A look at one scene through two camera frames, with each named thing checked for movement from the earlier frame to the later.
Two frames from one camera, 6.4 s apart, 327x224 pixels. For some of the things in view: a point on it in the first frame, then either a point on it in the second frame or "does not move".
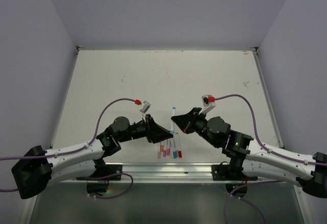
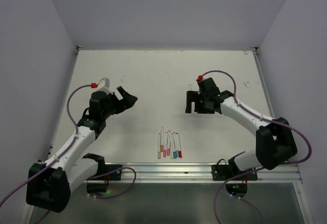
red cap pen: (180, 152) does not move
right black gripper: (186, 122) → (193, 95)
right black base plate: (220, 172) does not move
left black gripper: (148, 125) → (129, 100)
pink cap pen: (165, 150) does not move
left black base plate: (105, 170) does not move
